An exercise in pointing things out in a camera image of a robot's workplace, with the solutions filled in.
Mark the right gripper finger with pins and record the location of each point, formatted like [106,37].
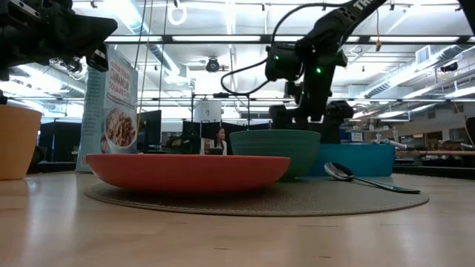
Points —
[335,113]
[282,118]

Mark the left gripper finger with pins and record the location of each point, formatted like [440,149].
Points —
[98,61]
[92,33]

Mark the green ribbed bowl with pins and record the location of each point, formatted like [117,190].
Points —
[274,148]

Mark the cinnamon squares cereal box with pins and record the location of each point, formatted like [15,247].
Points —
[118,100]

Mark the silver metal spoon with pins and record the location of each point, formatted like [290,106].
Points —
[337,171]

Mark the yellow-orange plastic cup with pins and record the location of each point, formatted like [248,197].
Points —
[18,144]

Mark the orange-red plate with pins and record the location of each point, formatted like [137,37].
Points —
[185,172]

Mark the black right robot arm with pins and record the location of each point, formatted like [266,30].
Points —
[334,22]

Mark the black ceiling spotlight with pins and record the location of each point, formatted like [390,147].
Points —
[76,66]

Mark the blue white box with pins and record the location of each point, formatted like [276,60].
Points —
[357,136]

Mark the blue rectangular container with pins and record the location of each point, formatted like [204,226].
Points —
[360,159]

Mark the person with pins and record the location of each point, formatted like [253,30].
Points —
[220,142]

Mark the black computer monitor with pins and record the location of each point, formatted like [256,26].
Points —
[150,130]

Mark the round black ceiling lamp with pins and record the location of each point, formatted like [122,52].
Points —
[212,65]

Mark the round grey woven placemat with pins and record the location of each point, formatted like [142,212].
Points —
[315,200]

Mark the white air vent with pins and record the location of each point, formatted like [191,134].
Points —
[423,55]

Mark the wooden workbench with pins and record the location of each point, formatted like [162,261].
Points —
[445,153]

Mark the black metal stand frame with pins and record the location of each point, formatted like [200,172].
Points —
[220,95]

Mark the black overhead frame bar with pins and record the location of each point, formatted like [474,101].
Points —
[167,38]

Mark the small black ceiling camera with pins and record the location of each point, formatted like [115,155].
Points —
[449,67]

